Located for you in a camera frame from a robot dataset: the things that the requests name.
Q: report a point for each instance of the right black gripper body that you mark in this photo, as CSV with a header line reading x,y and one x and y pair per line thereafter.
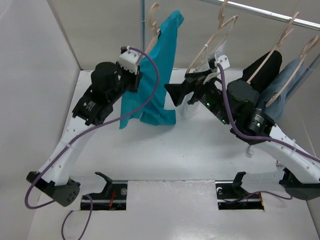
x,y
210,96

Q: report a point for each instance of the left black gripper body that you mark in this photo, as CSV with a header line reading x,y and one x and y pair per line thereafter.
x,y
128,80

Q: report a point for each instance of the teal t shirt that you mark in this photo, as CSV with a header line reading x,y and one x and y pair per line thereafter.
x,y
163,55

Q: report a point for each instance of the beige wooden hanger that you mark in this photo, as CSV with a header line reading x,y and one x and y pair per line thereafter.
x,y
153,25

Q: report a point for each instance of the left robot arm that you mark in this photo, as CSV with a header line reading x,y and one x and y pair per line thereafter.
x,y
109,81

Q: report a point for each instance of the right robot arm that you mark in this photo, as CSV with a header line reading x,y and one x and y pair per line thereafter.
x,y
297,172

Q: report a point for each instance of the light blue hanging shirt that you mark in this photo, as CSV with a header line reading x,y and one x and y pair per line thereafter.
x,y
276,109

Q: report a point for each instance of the black hanging shirt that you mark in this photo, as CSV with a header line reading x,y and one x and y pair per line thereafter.
x,y
266,74

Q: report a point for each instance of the hanger holding black shirt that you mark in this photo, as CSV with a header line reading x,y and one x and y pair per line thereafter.
x,y
285,33

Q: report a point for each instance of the hanger holding blue shirt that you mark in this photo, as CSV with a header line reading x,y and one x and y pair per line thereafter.
x,y
287,74

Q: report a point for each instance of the left rack pole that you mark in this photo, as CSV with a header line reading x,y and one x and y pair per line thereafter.
x,y
142,5

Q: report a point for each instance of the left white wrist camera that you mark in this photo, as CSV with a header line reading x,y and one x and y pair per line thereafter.
x,y
129,59

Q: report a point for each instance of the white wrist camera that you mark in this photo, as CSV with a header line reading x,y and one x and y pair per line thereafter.
x,y
219,59
129,59

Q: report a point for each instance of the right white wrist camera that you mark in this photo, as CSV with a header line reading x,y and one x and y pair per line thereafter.
x,y
219,59

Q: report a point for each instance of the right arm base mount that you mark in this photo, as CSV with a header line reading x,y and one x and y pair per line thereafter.
x,y
231,196

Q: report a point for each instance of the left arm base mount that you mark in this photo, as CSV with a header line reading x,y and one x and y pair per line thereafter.
x,y
108,195

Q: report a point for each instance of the horizontal metal rack rail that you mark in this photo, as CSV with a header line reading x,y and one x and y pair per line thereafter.
x,y
272,15

